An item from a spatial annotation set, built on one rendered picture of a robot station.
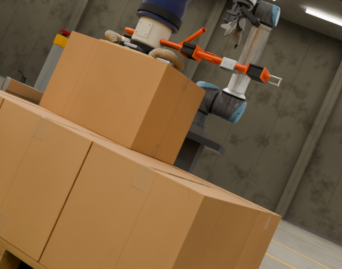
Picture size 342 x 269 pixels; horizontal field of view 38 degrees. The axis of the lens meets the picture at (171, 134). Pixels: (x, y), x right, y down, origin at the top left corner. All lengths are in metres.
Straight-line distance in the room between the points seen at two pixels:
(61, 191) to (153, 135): 0.78
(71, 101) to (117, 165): 0.97
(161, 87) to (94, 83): 0.34
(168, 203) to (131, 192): 0.12
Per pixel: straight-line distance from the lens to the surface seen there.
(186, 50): 2.34
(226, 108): 3.04
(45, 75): 3.41
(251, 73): 2.21
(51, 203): 1.58
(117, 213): 1.44
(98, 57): 2.37
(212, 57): 2.30
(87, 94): 2.34
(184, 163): 2.99
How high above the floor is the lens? 0.62
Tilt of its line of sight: 1 degrees up
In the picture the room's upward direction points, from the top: 24 degrees clockwise
